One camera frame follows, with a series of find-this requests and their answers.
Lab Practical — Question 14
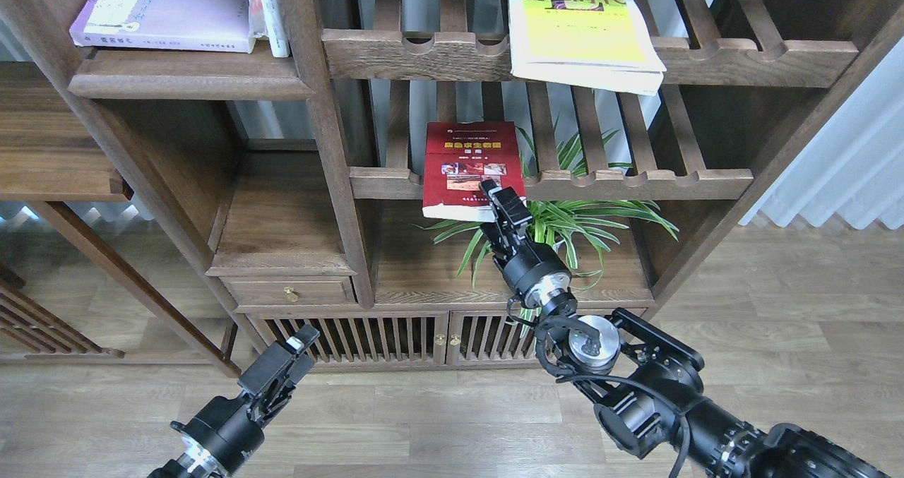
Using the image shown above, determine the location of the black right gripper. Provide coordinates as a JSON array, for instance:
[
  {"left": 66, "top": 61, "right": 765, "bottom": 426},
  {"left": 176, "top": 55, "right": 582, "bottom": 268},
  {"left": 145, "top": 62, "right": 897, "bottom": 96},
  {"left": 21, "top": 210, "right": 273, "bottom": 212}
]
[{"left": 480, "top": 179, "right": 571, "bottom": 308}]

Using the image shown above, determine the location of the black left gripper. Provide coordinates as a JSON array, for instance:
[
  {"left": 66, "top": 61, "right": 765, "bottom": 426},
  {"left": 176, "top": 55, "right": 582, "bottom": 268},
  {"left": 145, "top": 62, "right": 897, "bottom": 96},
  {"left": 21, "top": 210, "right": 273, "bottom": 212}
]
[{"left": 180, "top": 324, "right": 320, "bottom": 472}]

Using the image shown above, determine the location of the red book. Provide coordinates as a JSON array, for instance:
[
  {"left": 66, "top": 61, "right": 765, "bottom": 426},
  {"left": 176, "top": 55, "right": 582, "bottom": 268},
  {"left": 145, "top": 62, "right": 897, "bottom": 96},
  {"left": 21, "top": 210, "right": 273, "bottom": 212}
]
[{"left": 422, "top": 121, "right": 526, "bottom": 222}]

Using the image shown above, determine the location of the white lavender book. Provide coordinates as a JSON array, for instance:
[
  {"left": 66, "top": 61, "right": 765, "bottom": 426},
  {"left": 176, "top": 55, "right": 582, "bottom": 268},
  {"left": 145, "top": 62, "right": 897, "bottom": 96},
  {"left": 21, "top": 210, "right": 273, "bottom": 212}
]
[{"left": 70, "top": 0, "right": 255, "bottom": 53}]

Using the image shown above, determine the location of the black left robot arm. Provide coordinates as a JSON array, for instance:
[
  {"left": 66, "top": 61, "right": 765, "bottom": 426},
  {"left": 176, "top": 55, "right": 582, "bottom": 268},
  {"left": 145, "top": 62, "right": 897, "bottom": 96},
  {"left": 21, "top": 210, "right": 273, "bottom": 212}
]
[{"left": 149, "top": 325, "right": 320, "bottom": 477}]

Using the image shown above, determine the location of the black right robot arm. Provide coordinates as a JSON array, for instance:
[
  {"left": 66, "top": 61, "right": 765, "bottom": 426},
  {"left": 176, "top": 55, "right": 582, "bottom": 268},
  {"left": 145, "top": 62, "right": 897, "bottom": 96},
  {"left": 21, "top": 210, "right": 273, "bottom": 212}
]
[{"left": 480, "top": 179, "right": 882, "bottom": 477}]

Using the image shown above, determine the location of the green spider plant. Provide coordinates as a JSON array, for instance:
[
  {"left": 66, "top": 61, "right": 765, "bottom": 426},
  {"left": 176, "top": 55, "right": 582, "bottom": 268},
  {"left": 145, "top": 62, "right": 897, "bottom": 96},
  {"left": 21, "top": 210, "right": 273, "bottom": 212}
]
[{"left": 415, "top": 131, "right": 679, "bottom": 290}]

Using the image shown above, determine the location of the brass drawer knob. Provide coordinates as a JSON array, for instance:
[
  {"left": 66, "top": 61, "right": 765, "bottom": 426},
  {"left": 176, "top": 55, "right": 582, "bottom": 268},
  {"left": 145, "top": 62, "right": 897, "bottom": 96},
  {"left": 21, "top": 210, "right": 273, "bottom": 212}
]
[{"left": 283, "top": 286, "right": 299, "bottom": 304}]

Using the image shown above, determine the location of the dark wooden bookshelf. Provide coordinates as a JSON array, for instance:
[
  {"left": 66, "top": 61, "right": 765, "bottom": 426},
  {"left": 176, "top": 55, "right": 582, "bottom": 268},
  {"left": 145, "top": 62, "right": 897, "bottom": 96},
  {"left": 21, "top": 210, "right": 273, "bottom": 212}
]
[{"left": 2, "top": 0, "right": 902, "bottom": 373}]

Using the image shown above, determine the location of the yellow green book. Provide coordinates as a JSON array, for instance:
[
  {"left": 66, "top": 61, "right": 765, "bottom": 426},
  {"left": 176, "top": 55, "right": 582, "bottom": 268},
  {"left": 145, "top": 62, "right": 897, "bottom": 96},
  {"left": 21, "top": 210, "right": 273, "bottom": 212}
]
[{"left": 508, "top": 0, "right": 666, "bottom": 95}]

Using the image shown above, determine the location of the white upright book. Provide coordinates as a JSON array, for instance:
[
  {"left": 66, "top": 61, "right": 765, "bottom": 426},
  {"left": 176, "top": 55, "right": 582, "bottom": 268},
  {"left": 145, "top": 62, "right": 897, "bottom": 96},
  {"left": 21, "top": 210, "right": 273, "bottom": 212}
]
[{"left": 249, "top": 0, "right": 290, "bottom": 59}]

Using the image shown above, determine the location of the white curtain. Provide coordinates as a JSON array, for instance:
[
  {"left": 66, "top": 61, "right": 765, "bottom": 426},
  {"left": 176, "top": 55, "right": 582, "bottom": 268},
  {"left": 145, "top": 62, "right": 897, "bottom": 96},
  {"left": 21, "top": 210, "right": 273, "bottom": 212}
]
[{"left": 740, "top": 42, "right": 903, "bottom": 229}]

